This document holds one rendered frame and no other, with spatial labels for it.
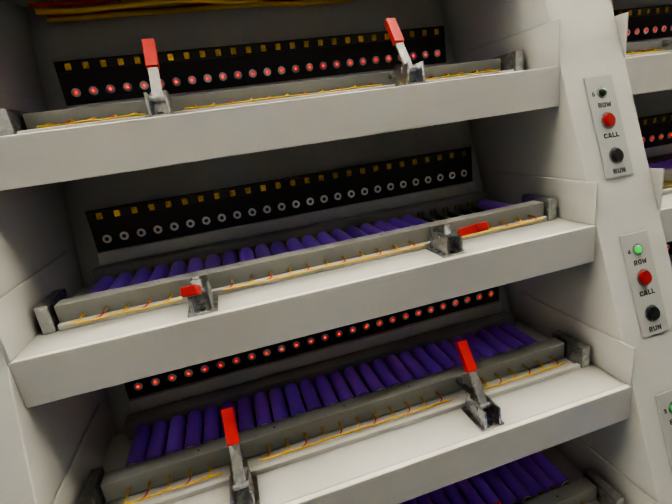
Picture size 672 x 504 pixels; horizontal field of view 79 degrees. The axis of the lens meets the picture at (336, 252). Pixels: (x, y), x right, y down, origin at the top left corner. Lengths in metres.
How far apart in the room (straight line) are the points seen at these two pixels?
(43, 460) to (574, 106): 0.66
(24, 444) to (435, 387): 0.41
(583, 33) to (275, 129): 0.39
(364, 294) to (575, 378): 0.30
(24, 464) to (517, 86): 0.61
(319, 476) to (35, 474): 0.25
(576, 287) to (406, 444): 0.30
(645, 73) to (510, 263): 0.31
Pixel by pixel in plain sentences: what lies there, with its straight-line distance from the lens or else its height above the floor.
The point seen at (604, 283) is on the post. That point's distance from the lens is 0.58.
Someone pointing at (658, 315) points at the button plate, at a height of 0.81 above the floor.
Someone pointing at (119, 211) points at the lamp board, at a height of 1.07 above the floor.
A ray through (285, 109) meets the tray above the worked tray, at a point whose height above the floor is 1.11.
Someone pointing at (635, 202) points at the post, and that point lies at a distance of 0.61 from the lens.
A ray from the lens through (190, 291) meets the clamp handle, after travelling 0.34.
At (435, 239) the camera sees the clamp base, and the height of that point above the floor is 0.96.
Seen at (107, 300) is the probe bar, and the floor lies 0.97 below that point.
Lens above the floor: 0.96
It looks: 1 degrees up
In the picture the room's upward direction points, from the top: 12 degrees counter-clockwise
